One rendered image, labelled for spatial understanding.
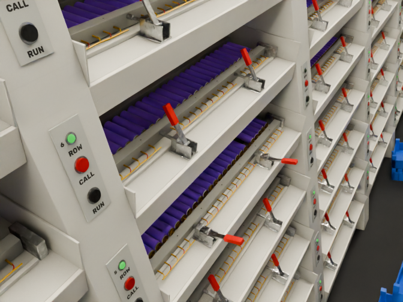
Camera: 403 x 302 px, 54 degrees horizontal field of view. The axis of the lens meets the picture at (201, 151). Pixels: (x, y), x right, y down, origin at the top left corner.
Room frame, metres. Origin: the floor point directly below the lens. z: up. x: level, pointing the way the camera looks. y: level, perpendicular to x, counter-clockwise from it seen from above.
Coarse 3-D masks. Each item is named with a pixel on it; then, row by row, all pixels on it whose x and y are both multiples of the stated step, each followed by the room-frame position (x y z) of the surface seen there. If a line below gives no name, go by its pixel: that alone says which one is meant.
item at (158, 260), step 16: (272, 128) 0.89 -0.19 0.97; (256, 144) 0.82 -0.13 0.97; (272, 144) 0.85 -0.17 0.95; (240, 160) 0.77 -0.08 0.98; (224, 176) 0.72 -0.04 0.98; (208, 208) 0.63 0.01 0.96; (192, 224) 0.59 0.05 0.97; (176, 240) 0.55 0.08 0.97; (160, 256) 0.52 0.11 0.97; (176, 256) 0.53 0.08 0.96; (160, 272) 0.50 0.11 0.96
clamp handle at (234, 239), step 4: (208, 232) 0.57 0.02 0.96; (212, 232) 0.57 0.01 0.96; (212, 236) 0.56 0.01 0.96; (216, 236) 0.55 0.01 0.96; (220, 236) 0.55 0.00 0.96; (224, 236) 0.55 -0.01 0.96; (228, 236) 0.54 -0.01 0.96; (232, 236) 0.54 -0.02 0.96; (224, 240) 0.54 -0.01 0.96; (228, 240) 0.54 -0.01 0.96; (232, 240) 0.53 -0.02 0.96; (236, 240) 0.53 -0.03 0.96; (240, 240) 0.53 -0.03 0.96; (240, 244) 0.52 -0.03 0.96
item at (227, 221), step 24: (264, 120) 0.95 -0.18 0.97; (288, 120) 0.93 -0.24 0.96; (288, 144) 0.86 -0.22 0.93; (264, 168) 0.77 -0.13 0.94; (240, 192) 0.70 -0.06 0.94; (216, 216) 0.63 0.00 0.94; (240, 216) 0.64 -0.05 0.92; (192, 240) 0.57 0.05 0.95; (216, 240) 0.57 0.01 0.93; (192, 264) 0.52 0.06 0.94; (168, 288) 0.48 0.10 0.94; (192, 288) 0.50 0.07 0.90
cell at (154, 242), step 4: (144, 232) 0.58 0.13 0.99; (144, 236) 0.57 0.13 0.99; (148, 236) 0.57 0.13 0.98; (144, 240) 0.56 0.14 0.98; (148, 240) 0.56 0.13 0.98; (152, 240) 0.56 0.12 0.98; (156, 240) 0.56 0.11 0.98; (148, 244) 0.55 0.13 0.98; (152, 244) 0.55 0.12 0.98; (156, 244) 0.55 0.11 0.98; (152, 248) 0.55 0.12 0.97
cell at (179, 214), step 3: (168, 207) 0.63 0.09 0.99; (171, 207) 0.63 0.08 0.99; (165, 210) 0.63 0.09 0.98; (168, 210) 0.63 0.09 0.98; (171, 210) 0.63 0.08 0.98; (174, 210) 0.63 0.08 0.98; (177, 210) 0.63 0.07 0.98; (168, 213) 0.63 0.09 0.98; (171, 213) 0.62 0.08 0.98; (174, 213) 0.62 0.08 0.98; (177, 213) 0.62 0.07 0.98; (180, 213) 0.62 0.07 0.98; (183, 213) 0.62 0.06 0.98; (174, 216) 0.62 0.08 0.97; (177, 216) 0.62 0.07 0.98; (180, 216) 0.61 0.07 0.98; (180, 219) 0.61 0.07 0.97
